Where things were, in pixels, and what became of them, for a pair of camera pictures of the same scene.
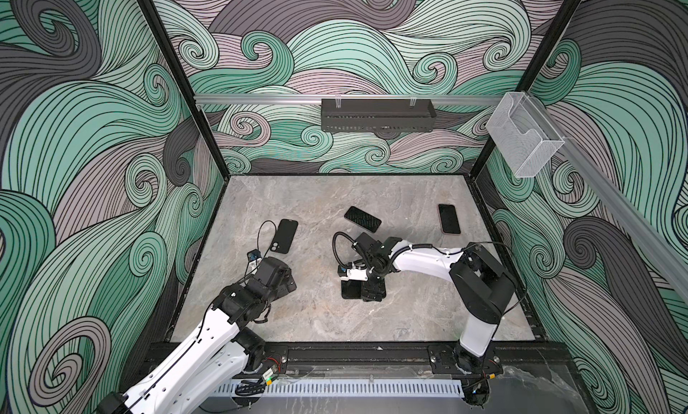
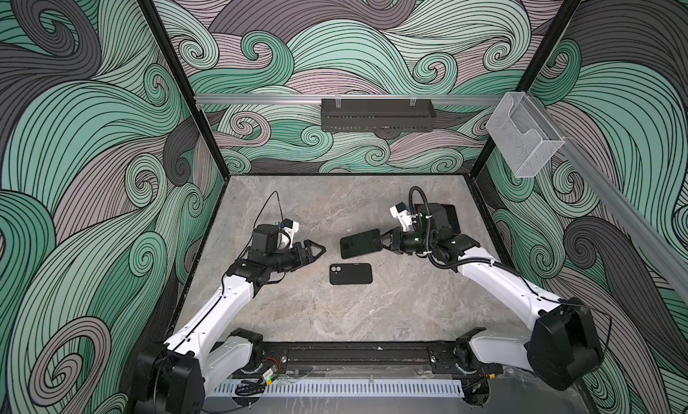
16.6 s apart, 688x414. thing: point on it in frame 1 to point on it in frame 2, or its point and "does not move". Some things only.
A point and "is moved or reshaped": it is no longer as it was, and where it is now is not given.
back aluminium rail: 438,98 does not move
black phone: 284,236 is moved or reshaped
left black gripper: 284,288 to 307,258
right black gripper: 375,288 to 398,237
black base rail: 386,357 does not move
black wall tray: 377,115 does not move
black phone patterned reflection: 362,219 is moved or reshaped
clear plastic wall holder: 525,138 does not move
